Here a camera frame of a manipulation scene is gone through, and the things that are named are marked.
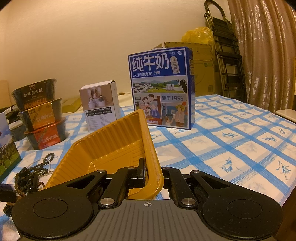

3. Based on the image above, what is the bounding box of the top black instant bowl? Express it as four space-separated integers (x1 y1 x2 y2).
11 78 57 111

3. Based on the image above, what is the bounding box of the dark green bead necklace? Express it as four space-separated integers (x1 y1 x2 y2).
14 152 56 193

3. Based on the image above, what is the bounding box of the yellow plastic bag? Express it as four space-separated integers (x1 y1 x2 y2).
181 27 214 45

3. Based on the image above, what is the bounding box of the white chair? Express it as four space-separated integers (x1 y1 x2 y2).
275 109 296 123

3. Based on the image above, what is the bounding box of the brown bead bracelet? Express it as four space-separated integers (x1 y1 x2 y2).
2 181 46 218

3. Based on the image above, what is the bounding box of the green landscape picture box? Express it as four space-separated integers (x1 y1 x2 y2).
0 113 22 182

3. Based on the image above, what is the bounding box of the folded black step ladder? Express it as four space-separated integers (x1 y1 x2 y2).
204 1 247 103

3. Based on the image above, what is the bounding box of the middle orange label bowl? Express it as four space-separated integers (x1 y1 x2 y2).
19 98 62 132

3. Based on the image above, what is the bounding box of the blue milk carton box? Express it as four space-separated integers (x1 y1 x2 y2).
128 47 195 130

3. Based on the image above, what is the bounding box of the brown cardboard box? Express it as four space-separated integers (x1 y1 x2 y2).
152 42 217 96

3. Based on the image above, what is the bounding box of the beige patterned curtain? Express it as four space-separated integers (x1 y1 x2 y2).
228 1 295 113

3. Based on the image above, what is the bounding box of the small white product box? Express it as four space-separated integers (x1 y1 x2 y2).
79 80 121 132

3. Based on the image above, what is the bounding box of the orange plastic tray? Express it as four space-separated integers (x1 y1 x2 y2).
45 109 164 200

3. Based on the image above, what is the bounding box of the bottom red label bowl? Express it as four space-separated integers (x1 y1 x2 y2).
24 118 67 150

